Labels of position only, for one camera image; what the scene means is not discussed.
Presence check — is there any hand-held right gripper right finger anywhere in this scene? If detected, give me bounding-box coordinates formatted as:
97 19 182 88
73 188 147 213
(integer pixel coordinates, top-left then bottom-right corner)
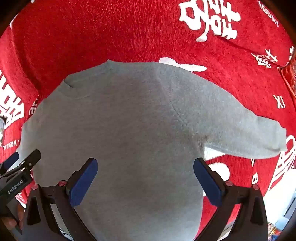
193 158 270 241

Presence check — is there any grey sweater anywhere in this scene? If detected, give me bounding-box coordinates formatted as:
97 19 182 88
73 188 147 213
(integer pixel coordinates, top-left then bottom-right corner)
15 59 288 241

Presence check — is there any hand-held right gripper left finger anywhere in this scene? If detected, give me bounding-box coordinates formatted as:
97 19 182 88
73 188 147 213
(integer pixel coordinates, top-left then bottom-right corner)
22 158 99 241

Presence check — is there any person's left hand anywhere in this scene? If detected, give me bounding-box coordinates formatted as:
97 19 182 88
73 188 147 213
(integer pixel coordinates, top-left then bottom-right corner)
0 204 25 231

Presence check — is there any colourful printed box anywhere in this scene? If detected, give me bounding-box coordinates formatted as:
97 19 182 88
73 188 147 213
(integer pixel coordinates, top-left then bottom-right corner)
267 221 286 241

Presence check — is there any red shiny cushion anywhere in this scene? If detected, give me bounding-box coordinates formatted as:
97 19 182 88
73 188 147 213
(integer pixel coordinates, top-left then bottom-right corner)
279 60 296 99

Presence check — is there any red printed blanket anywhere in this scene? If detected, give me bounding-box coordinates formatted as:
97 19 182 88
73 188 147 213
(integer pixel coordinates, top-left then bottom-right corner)
0 0 296 233

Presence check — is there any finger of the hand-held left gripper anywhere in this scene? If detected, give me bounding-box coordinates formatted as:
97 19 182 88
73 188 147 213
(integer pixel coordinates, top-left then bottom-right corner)
0 149 41 180
0 152 20 175

